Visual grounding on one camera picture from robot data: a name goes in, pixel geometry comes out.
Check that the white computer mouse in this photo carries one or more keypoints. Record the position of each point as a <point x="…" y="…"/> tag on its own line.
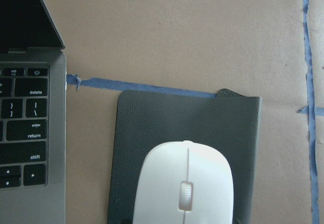
<point x="184" y="182"/>

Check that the black mouse pad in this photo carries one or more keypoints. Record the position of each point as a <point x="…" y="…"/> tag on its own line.
<point x="228" y="122"/>

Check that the grey laptop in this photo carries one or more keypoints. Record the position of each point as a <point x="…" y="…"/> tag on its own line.
<point x="33" y="115"/>

